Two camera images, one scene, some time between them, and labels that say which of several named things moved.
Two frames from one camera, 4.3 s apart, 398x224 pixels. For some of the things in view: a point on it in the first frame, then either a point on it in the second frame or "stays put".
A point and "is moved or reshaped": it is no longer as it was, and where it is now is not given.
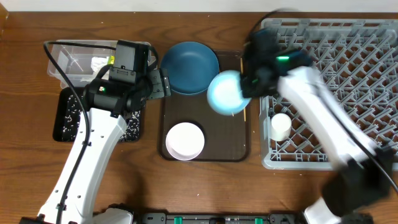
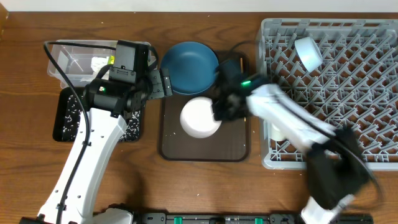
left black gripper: [162, 84] stays put
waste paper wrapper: [97, 63] stays put
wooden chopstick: [242, 73] stays put
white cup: [280, 126] stays put
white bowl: [185, 141] → [197, 118]
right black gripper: [249, 91] → [219, 114]
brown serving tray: [227, 139] stays put
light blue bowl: [224, 93] is moved or reshaped
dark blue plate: [189, 66] stays put
